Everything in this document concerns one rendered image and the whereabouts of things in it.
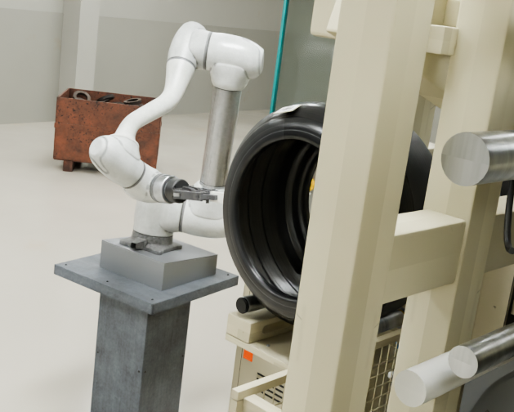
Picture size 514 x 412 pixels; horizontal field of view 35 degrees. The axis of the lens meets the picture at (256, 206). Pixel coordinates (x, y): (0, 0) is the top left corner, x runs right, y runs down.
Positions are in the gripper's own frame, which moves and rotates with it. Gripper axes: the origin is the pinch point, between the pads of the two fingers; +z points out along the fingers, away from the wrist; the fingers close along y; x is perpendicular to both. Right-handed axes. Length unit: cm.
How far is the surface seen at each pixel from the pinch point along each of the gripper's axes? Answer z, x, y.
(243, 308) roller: 20.9, 26.4, -11.4
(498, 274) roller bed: 78, 12, 18
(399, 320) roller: 50, 30, 19
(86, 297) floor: -199, 88, 93
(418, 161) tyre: 62, -15, 5
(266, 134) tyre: 28.3, -20.5, -11.6
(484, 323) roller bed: 75, 25, 18
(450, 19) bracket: 88, -46, -28
